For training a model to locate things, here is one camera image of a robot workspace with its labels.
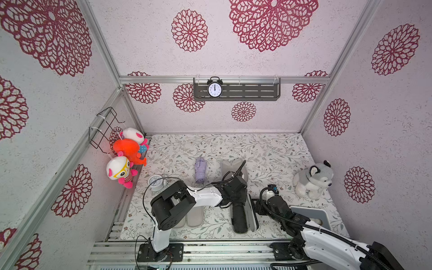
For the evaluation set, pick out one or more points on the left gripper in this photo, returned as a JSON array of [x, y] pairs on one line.
[[243, 194]]

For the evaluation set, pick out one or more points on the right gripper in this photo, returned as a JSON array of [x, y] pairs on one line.
[[270, 201]]

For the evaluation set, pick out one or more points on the black umbrella case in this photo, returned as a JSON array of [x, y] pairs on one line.
[[252, 221]]

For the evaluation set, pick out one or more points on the black umbrella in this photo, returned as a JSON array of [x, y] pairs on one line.
[[239, 221]]

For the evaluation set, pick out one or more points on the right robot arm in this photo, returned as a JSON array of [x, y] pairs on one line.
[[312, 243]]

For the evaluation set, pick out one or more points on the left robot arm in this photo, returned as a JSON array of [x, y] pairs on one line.
[[176, 201]]

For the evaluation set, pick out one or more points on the purple folded umbrella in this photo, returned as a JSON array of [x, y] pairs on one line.
[[200, 170]]

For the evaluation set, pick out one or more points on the husky plush toy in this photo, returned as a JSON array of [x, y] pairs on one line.
[[313, 181]]

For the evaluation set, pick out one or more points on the grey tray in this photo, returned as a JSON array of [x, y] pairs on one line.
[[314, 214]]

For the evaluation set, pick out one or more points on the floral table mat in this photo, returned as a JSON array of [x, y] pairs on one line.
[[268, 159]]

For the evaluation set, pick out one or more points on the white alarm clock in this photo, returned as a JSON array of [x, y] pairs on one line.
[[157, 183]]

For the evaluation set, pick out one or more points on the black alarm clock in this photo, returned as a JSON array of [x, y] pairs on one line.
[[215, 86]]

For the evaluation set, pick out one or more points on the white pink plush top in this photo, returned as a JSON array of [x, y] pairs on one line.
[[136, 136]]

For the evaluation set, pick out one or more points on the orange plush toy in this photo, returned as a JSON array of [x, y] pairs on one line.
[[130, 149]]

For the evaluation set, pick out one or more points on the white plush with glasses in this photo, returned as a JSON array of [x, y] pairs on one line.
[[120, 169]]

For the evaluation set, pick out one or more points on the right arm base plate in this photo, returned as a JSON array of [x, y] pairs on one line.
[[287, 252]]

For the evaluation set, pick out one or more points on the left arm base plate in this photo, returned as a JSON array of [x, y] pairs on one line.
[[173, 253]]

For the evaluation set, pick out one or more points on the grey wall shelf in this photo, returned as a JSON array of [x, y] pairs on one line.
[[239, 91]]

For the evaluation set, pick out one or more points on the black wire rack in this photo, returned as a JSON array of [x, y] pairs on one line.
[[103, 136]]

